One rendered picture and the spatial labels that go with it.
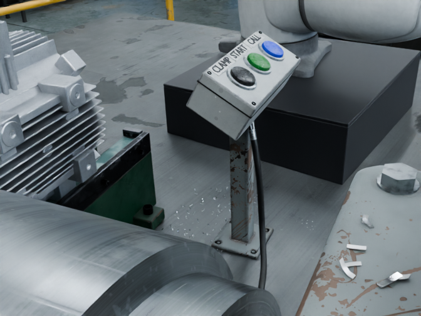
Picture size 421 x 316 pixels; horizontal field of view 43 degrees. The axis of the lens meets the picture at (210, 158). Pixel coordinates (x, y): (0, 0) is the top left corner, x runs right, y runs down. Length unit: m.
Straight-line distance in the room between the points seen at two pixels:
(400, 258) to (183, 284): 0.08
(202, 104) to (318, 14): 0.41
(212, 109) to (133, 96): 0.70
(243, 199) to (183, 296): 0.53
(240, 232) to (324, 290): 0.58
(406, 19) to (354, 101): 0.15
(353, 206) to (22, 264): 0.12
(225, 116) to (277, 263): 0.25
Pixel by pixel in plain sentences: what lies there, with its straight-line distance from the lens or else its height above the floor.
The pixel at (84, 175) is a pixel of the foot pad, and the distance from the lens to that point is 0.63.
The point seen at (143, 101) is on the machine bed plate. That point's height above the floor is 0.80.
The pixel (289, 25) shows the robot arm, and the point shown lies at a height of 1.01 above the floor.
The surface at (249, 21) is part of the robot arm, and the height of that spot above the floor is 1.01.
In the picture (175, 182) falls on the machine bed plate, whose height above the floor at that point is 0.80.
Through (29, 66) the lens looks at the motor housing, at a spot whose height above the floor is 1.09.
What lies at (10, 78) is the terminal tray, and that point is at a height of 1.09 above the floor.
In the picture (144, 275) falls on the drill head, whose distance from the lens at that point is 0.19.
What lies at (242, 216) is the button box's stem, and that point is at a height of 0.85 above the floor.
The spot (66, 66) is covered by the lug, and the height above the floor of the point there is 1.08.
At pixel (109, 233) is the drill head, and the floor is 1.15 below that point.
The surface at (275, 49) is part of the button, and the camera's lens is 0.68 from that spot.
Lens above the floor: 1.28
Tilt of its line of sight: 29 degrees down
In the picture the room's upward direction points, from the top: 2 degrees counter-clockwise
